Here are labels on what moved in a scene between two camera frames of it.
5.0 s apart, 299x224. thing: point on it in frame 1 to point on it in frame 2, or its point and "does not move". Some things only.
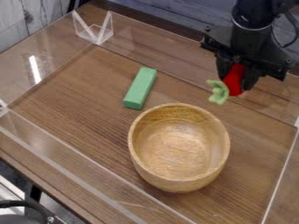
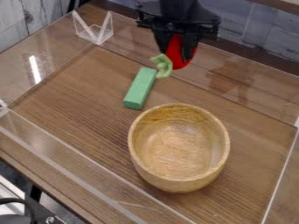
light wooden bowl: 179,143 does not move
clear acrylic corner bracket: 95,33 does not move
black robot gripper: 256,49 to 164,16
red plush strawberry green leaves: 219,92 to 172,59
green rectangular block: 137,93 does not move
